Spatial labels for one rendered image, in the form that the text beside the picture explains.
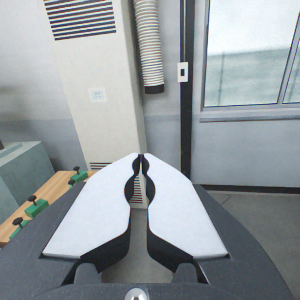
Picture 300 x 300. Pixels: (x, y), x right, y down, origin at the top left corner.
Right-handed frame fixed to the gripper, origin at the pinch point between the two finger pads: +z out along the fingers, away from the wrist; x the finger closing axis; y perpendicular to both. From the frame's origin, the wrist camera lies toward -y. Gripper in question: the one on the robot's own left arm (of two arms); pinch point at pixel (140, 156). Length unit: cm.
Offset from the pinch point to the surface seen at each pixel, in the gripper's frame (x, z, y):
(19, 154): -102, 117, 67
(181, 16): 24, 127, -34
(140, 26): -4, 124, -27
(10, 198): -104, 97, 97
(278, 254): 100, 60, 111
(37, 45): -89, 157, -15
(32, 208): -64, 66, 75
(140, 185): 0, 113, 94
